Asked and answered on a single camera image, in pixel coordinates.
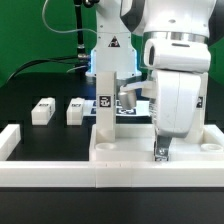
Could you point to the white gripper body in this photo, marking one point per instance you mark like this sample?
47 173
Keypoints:
176 98

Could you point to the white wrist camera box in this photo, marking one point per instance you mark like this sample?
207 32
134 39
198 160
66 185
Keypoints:
128 96

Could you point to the white U-shaped fence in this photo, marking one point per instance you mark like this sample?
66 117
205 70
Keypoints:
96 174

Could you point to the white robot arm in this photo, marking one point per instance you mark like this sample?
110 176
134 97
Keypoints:
176 55

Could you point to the fiducial marker sheet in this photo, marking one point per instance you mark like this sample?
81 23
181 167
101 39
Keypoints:
141 109

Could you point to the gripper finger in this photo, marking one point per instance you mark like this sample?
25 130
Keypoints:
161 147

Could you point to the white desk top tray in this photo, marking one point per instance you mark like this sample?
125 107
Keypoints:
135 143

